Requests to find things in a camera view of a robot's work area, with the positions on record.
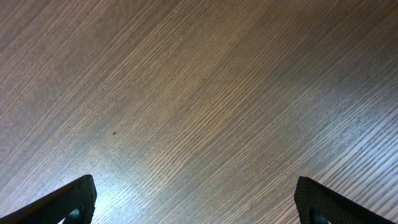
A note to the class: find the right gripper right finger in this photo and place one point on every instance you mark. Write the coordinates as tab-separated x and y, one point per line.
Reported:
318	204

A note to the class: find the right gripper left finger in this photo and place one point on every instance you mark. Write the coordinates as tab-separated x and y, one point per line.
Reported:
72	203

